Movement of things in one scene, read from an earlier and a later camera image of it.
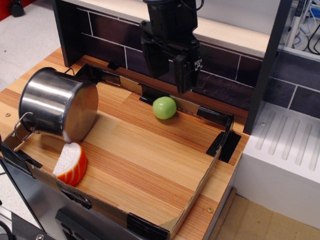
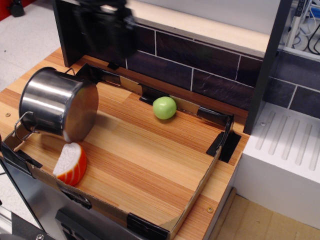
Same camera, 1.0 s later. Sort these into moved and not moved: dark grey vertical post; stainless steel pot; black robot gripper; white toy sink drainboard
Moved: black robot gripper
Not moved: stainless steel pot; dark grey vertical post; white toy sink drainboard
